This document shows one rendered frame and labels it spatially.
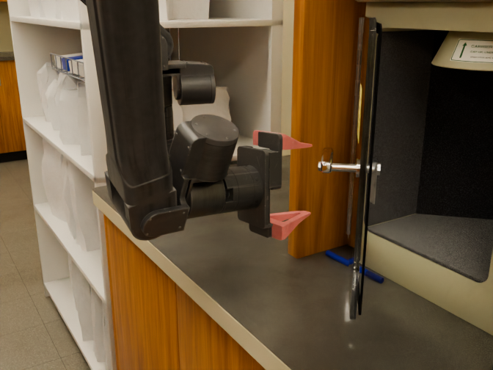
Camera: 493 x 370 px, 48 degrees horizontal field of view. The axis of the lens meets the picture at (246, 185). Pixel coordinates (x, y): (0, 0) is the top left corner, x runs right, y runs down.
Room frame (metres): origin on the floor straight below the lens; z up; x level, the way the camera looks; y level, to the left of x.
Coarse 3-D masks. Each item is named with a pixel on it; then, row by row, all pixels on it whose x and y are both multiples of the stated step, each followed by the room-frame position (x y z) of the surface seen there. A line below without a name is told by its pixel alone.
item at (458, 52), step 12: (456, 36) 0.85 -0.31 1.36; (468, 36) 0.83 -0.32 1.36; (480, 36) 0.82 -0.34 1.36; (492, 36) 0.81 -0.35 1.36; (444, 48) 0.86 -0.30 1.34; (456, 48) 0.83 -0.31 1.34; (468, 48) 0.82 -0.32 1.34; (480, 48) 0.81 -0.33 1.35; (492, 48) 0.80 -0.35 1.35; (444, 60) 0.85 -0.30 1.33; (456, 60) 0.82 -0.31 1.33; (468, 60) 0.81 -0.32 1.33; (480, 60) 0.80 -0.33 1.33; (492, 60) 0.79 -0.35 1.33
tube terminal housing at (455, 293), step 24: (384, 24) 0.93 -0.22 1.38; (408, 24) 0.89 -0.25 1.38; (432, 24) 0.85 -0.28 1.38; (456, 24) 0.81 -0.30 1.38; (480, 24) 0.78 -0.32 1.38; (384, 240) 0.90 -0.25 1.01; (384, 264) 0.89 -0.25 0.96; (408, 264) 0.85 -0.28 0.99; (432, 264) 0.81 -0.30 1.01; (408, 288) 0.84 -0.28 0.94; (432, 288) 0.80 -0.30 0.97; (456, 288) 0.76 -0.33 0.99; (480, 288) 0.73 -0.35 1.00; (456, 312) 0.76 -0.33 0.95; (480, 312) 0.73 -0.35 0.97
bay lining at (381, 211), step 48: (384, 48) 0.95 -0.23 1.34; (432, 48) 1.01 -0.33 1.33; (384, 96) 0.95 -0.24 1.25; (432, 96) 1.01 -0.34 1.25; (480, 96) 0.99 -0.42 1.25; (384, 144) 0.96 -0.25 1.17; (432, 144) 1.00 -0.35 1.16; (480, 144) 0.99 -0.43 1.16; (384, 192) 0.96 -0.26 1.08; (432, 192) 1.00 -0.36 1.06; (480, 192) 0.98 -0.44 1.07
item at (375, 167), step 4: (376, 160) 0.70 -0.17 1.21; (368, 164) 0.69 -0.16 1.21; (376, 164) 0.68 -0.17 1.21; (380, 164) 0.69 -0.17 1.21; (368, 168) 0.69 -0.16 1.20; (372, 168) 0.69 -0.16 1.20; (376, 168) 0.68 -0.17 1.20; (380, 168) 0.69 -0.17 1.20; (368, 172) 0.69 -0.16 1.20; (372, 172) 0.69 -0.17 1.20; (376, 172) 0.68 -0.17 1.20; (372, 176) 0.69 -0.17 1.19; (376, 176) 0.68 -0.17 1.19; (372, 180) 0.69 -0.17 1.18; (372, 184) 0.69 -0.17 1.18; (372, 188) 0.69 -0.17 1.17; (372, 192) 0.69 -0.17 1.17; (372, 196) 0.69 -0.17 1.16; (372, 200) 0.69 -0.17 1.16
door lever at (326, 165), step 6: (324, 150) 0.76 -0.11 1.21; (330, 150) 0.76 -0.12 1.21; (324, 156) 0.73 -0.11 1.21; (330, 156) 0.73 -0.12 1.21; (318, 162) 0.70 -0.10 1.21; (324, 162) 0.70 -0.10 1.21; (330, 162) 0.70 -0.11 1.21; (336, 162) 0.70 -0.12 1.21; (318, 168) 0.70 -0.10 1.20; (324, 168) 0.70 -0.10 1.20; (330, 168) 0.70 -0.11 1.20; (336, 168) 0.70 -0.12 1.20; (342, 168) 0.70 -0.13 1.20; (348, 168) 0.69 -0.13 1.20; (354, 168) 0.69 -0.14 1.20
